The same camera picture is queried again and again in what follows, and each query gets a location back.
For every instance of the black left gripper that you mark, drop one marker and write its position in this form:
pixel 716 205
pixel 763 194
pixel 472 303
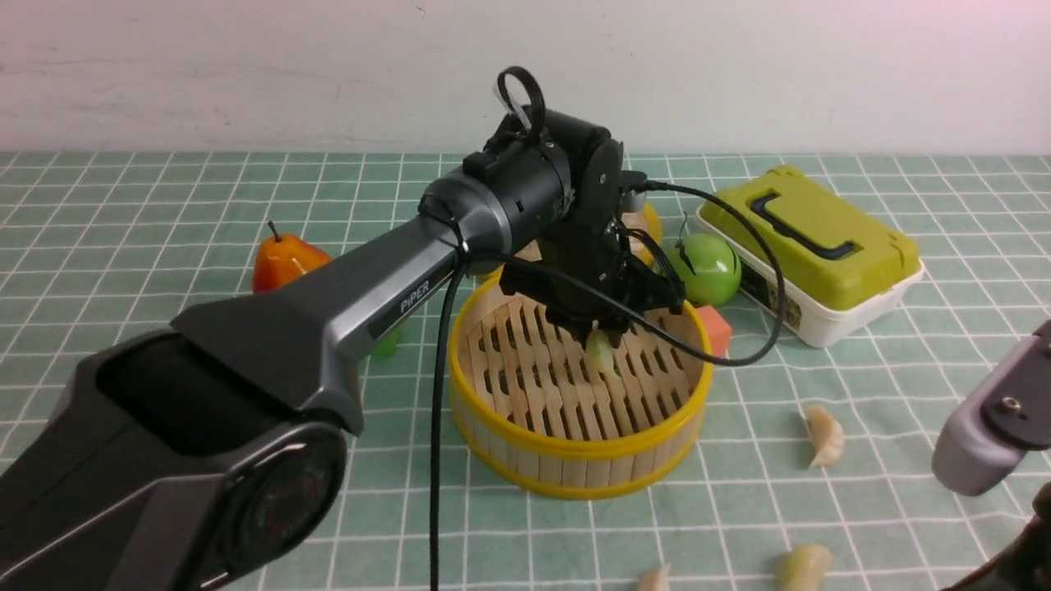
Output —
pixel 589 281

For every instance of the pale green dumpling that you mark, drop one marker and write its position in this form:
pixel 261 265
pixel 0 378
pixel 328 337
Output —
pixel 600 352

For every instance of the small white dumpling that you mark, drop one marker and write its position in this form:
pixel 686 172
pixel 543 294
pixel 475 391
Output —
pixel 655 579

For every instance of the pale yellow dumpling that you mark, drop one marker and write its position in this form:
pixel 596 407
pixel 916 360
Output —
pixel 803 568

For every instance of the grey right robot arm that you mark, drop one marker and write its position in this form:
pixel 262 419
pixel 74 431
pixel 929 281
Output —
pixel 999 422

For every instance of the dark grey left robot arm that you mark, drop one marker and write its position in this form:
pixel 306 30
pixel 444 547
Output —
pixel 189 457

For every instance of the yellow woven steamer lid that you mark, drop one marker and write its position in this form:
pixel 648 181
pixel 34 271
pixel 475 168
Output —
pixel 645 220

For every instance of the bamboo steamer tray yellow rim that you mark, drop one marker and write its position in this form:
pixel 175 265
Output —
pixel 529 402

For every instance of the green apple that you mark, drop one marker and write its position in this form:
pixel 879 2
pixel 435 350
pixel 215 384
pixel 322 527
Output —
pixel 708 268

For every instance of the orange cube block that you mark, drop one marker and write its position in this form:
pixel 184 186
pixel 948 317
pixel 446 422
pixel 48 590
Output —
pixel 717 329

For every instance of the green cube block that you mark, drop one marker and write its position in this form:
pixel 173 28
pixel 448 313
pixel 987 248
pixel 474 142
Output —
pixel 388 347

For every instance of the green lidded white box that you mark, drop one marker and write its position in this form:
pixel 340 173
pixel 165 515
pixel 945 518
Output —
pixel 843 268

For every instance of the green checkered tablecloth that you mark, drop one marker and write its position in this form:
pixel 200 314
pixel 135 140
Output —
pixel 99 246

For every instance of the orange red pear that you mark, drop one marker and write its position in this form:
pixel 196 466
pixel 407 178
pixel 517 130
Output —
pixel 283 258

